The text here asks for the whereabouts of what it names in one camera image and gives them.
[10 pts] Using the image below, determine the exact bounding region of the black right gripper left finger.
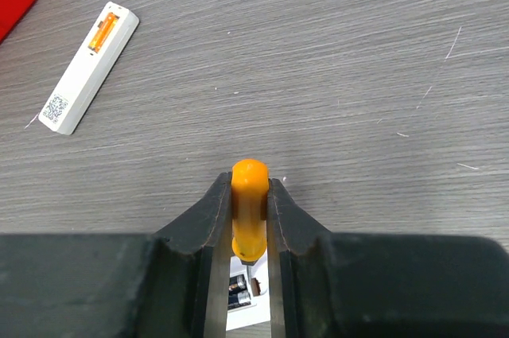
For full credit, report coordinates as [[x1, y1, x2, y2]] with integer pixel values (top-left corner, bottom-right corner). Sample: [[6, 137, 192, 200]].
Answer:
[[1, 173, 231, 337]]

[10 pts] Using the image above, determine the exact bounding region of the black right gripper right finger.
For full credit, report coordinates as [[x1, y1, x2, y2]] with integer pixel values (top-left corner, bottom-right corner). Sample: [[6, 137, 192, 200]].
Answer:
[[266, 180, 508, 337]]

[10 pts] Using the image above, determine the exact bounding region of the white remote control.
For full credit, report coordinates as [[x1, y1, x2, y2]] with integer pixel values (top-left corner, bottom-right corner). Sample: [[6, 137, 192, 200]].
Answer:
[[226, 254, 270, 331]]

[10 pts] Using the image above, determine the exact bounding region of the black AAA battery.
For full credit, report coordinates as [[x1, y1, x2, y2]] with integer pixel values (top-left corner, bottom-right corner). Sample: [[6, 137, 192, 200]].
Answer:
[[228, 274, 247, 293], [227, 290, 251, 310]]

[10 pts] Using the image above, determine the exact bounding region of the orange handled screwdriver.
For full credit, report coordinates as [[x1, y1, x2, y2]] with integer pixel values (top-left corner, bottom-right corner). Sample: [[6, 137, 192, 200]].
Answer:
[[231, 159, 270, 266]]

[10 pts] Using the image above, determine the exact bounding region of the white remote with orange batteries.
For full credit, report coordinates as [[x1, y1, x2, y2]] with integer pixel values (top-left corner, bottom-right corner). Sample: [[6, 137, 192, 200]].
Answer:
[[38, 2, 139, 135]]

